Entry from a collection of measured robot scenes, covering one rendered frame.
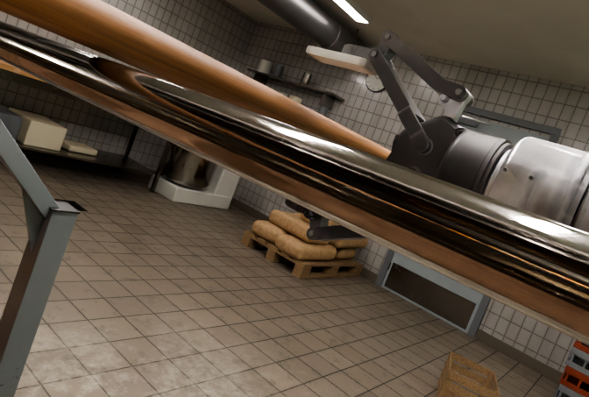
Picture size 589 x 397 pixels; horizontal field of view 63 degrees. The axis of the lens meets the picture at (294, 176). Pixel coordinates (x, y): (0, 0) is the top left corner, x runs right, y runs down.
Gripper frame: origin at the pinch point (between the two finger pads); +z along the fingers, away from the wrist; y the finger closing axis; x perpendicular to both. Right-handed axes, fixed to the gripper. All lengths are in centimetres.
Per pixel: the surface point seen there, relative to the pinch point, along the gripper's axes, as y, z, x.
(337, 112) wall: -48, 298, 468
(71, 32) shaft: 0.8, -0.5, -24.4
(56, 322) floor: 119, 156, 89
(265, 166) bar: 3.5, -16.8, -23.5
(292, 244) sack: 94, 205, 333
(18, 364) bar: 49, 35, 2
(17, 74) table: 35, 413, 152
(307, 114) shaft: -0.8, -0.8, 0.0
